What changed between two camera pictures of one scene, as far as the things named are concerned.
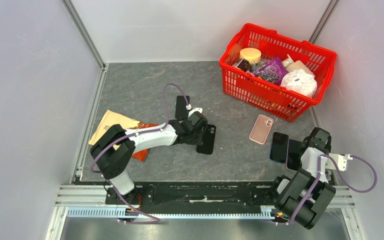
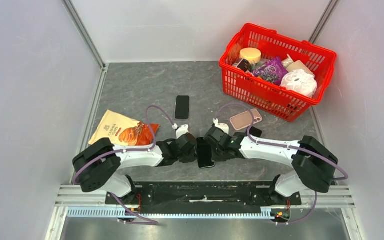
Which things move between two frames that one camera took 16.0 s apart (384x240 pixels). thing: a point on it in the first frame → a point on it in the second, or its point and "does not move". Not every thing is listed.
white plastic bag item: x=300 y=81 does not move
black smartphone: x=181 y=112 does not move
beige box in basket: x=300 y=65 does not move
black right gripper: x=328 y=147 → x=216 y=158
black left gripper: x=197 y=141 → x=192 y=157
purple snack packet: x=272 y=70 does not move
